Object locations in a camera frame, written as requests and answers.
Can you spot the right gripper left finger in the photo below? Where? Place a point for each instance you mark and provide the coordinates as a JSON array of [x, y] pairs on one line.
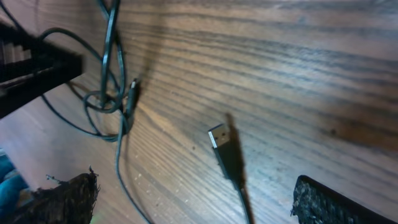
[[72, 201]]

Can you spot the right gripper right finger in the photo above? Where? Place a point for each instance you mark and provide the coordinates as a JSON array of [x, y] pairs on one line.
[[316, 203]]

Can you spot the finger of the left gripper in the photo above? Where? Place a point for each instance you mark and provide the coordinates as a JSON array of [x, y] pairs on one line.
[[48, 67]]

